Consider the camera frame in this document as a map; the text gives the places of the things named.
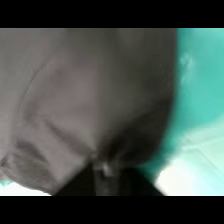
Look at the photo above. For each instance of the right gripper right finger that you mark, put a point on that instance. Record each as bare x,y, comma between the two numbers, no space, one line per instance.
133,184

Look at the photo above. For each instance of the grey garment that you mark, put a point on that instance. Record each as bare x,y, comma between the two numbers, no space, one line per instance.
86,93

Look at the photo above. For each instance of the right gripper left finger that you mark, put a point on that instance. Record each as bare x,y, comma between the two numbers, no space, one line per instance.
78,184

